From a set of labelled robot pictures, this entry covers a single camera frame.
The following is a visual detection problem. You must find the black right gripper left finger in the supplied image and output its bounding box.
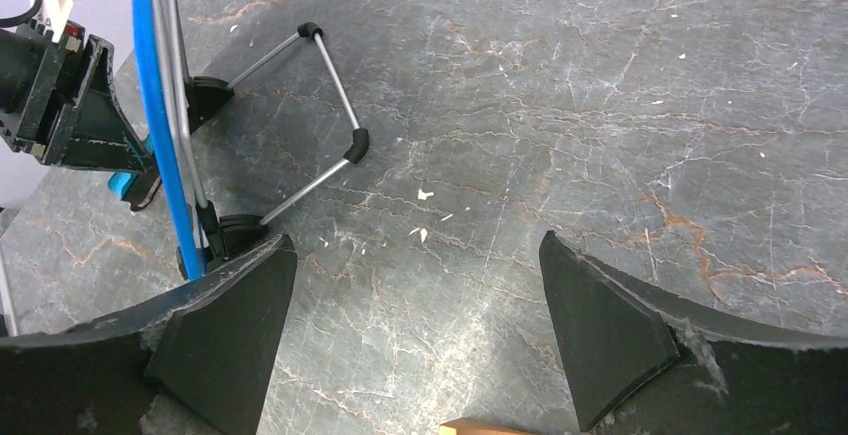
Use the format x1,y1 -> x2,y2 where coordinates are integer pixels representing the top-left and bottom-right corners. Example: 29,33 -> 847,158
1,235 -> 297,434

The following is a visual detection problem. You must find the blue whiteboard eraser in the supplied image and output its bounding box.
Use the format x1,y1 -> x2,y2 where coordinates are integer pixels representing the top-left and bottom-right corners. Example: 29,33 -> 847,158
108,135 -> 161,212

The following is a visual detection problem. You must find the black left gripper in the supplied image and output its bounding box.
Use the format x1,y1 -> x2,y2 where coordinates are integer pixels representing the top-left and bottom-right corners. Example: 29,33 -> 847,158
1,21 -> 155,174

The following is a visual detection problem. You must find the orange wooden block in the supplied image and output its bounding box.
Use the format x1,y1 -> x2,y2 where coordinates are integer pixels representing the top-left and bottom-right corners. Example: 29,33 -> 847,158
437,418 -> 531,435

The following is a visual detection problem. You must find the silver whiteboard wire stand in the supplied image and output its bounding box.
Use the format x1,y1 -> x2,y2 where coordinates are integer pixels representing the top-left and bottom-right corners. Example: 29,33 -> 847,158
153,0 -> 370,275

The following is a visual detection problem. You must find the blue framed whiteboard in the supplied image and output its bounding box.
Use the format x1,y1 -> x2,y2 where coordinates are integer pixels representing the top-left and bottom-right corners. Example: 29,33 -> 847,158
132,0 -> 205,281

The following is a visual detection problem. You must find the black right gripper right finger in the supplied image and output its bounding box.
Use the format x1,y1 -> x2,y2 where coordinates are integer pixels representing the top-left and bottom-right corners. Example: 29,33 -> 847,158
539,232 -> 847,434

